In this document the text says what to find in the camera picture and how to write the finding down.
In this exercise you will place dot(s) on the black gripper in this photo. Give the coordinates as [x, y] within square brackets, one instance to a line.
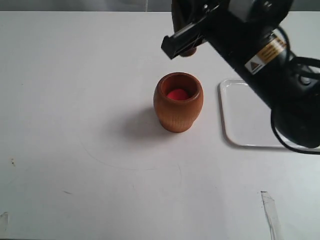
[194, 21]

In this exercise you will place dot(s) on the brown wooden pestle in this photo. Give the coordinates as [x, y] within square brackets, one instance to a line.
[189, 52]

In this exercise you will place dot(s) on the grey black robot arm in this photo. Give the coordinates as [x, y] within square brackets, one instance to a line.
[288, 84]

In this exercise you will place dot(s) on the red ball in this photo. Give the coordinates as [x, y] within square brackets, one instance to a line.
[178, 95]

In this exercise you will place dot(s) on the wooden mortar cup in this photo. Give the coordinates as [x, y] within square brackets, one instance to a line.
[178, 116]

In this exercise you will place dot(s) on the white plastic tray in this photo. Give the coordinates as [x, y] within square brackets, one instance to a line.
[245, 117]

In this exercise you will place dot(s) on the clear tape strip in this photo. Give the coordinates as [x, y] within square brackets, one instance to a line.
[271, 216]

